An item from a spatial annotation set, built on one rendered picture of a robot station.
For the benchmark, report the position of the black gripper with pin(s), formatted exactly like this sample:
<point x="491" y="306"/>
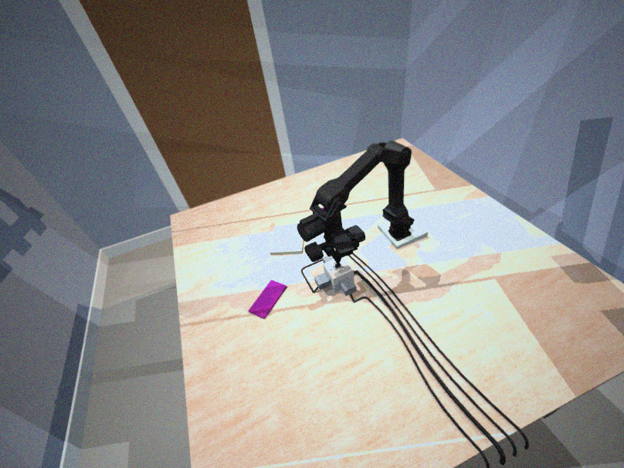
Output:
<point x="314" y="251"/>

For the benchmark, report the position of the purple flat bar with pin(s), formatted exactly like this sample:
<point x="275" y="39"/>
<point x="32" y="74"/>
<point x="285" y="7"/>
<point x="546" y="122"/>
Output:
<point x="267" y="299"/>

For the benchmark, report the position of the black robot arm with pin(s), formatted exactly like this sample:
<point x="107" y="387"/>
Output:
<point x="334" y="193"/>

